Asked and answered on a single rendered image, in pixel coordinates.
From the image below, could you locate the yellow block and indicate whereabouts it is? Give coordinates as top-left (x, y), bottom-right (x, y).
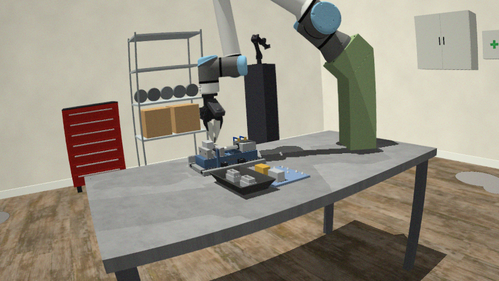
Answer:
top-left (255, 163), bottom-right (270, 175)

